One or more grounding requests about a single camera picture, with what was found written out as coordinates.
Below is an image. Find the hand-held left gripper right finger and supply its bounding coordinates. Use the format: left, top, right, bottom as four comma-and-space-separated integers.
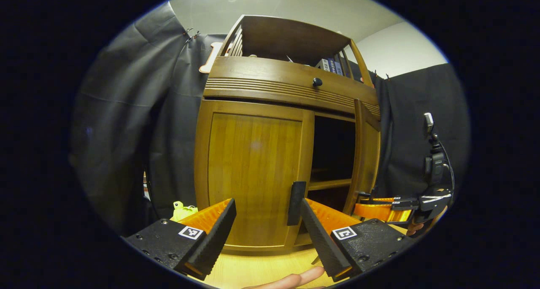
300, 198, 416, 282

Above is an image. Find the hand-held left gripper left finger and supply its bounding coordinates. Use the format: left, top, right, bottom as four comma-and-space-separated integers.
122, 198, 237, 281

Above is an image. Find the wooden cabinet door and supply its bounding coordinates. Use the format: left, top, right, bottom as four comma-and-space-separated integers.
195, 99, 315, 251
343, 98, 382, 216

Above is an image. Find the wooden double-door shoe cabinet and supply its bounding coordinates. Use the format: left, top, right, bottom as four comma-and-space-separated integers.
194, 14, 382, 254

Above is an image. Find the green frog plush toy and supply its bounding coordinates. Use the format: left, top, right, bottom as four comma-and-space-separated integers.
170, 201, 199, 222

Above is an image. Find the wooden inner shelf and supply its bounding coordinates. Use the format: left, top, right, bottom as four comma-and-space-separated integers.
308, 178, 353, 192

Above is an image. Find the black backdrop cloth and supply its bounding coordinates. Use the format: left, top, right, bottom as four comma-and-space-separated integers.
70, 2, 471, 239

